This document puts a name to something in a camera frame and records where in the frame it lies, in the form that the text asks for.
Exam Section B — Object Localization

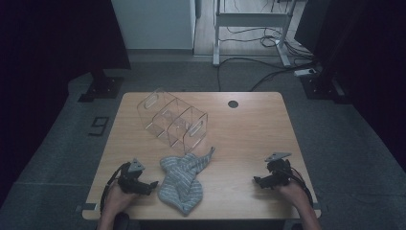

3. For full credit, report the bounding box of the white cabinet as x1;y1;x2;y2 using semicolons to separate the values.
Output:
110;0;197;51

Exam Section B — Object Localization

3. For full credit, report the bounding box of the long black floor cable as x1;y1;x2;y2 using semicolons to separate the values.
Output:
216;57;320;93

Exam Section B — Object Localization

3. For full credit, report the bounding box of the person's right hand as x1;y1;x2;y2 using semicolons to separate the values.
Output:
275;178;311;210

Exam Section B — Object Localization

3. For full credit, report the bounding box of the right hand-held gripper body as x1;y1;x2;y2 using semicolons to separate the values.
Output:
263;151;293;189

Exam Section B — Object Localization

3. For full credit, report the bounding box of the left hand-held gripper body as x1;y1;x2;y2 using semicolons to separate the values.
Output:
117;157;151;196

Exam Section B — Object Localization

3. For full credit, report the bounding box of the tangle of black cables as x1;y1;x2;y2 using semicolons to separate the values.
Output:
219;26;317;61

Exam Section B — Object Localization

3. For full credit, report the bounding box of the dark curtain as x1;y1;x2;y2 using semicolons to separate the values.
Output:
0;0;132;205
294;0;406;173

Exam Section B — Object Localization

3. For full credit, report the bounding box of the grey striped cloth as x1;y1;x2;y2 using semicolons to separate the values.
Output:
157;146;216;216

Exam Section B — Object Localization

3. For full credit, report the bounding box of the white metal desk frame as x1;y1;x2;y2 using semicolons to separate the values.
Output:
212;0;300;67

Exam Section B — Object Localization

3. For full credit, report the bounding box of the black stand base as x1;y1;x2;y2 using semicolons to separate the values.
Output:
300;75;352;104
78;68;124;104

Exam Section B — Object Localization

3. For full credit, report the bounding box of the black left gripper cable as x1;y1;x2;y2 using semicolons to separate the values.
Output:
99;162;131;216

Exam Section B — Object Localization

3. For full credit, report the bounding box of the person's left hand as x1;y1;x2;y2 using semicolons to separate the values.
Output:
101;181;139;222

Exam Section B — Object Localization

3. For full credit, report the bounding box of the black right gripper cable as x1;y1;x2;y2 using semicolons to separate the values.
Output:
286;168;315;209

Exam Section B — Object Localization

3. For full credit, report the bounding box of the white power strip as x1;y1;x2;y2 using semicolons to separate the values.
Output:
293;67;318;78

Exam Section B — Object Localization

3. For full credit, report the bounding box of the clear acrylic divided organizer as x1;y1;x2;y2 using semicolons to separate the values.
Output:
136;88;209;155

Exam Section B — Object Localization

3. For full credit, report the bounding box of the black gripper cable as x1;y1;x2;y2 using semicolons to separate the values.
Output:
286;168;315;209
99;162;131;216

